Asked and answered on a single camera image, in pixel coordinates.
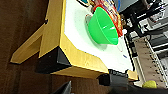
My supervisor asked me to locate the yellow bowl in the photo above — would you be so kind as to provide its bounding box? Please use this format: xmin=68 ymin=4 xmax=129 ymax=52
xmin=142 ymin=79 xmax=158 ymax=90

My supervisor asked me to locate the green bowl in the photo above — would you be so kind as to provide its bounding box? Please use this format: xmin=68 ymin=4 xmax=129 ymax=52
xmin=85 ymin=6 xmax=120 ymax=46

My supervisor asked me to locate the yellow wooden gaming table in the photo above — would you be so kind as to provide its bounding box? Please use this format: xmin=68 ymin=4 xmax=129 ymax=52
xmin=9 ymin=0 xmax=140 ymax=88

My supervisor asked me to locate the red board game box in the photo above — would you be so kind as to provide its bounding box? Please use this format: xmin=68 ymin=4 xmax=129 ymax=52
xmin=91 ymin=0 xmax=125 ymax=35

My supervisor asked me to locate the black wheeled cart with monitor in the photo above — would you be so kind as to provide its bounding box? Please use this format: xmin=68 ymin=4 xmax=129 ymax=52
xmin=119 ymin=0 xmax=168 ymax=38

